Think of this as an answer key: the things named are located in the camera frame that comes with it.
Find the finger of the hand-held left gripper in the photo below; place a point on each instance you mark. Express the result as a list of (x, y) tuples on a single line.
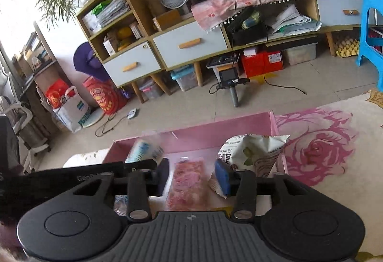
[(140, 165)]

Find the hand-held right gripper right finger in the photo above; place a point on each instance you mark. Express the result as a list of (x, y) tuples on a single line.
[(223, 178)]

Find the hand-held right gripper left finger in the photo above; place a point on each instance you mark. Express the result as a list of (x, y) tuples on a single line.
[(164, 176)]

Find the pink speckled snack packet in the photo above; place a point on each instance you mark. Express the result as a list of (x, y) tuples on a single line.
[(188, 184)]

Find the white green-print snack bag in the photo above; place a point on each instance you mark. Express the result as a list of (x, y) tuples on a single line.
[(248, 154)]

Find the pink cardboard box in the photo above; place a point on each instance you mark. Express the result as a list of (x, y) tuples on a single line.
[(194, 142)]

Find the small white floor device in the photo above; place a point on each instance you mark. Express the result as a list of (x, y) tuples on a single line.
[(132, 114)]

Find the white round base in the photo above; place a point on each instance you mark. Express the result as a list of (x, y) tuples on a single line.
[(94, 118)]

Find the white paper bag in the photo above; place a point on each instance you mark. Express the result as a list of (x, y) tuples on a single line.
[(70, 114)]

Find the clear plastic storage box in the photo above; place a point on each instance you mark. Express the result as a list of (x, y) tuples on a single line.
[(151, 90)]

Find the white office chair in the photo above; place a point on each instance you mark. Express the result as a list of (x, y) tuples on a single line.
[(18, 112)]

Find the red printed gift bucket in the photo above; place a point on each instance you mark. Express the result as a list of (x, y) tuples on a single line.
[(103, 97)]

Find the red gift bag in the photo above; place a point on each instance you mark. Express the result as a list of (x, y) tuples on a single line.
[(56, 94)]

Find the blue-lid storage box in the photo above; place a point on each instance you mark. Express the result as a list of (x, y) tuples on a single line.
[(185, 79)]

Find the tall wooden shelf cabinet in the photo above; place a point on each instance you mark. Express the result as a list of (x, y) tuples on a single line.
[(131, 63)]

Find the floral printed blanket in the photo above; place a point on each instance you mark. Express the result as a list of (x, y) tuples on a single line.
[(329, 175)]

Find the wooden bookshelf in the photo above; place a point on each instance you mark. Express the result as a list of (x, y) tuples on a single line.
[(52, 72)]

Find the black white electronic device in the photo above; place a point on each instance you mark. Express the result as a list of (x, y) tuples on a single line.
[(223, 61)]

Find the purple sun hat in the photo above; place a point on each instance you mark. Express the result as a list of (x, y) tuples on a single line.
[(86, 60)]

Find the red cardboard box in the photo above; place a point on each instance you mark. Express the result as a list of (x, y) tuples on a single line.
[(260, 63)]

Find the small white carton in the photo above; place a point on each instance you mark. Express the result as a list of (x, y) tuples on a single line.
[(109, 46)]

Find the small white box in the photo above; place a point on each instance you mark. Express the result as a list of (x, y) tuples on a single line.
[(250, 51)]

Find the yellow packet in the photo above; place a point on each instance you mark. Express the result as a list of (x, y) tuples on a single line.
[(124, 34)]

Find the wooden drawer cabinet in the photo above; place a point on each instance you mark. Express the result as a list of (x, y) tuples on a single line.
[(191, 40)]

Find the small medicine boxes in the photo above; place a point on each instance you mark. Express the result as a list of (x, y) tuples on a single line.
[(135, 30)]

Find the translucent storage box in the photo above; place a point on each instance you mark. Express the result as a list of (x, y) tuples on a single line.
[(299, 54)]

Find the black bag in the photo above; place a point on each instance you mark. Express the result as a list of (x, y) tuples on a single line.
[(248, 34)]

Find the brown cardboard box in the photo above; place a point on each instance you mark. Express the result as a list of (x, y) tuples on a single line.
[(166, 19)]

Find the white shelf box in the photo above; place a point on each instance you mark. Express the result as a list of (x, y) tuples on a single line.
[(91, 22)]

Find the stack of papers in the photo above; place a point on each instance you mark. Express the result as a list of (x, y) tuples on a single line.
[(115, 10)]

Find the green plastic packet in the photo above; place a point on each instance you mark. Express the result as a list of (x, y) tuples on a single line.
[(100, 7)]

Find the pink tasselled cloth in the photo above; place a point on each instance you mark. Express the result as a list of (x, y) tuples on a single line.
[(215, 7)]

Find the folded cloth pile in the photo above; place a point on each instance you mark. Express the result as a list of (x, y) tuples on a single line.
[(290, 21)]

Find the yellow egg tray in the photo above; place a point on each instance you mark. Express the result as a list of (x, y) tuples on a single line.
[(347, 47)]

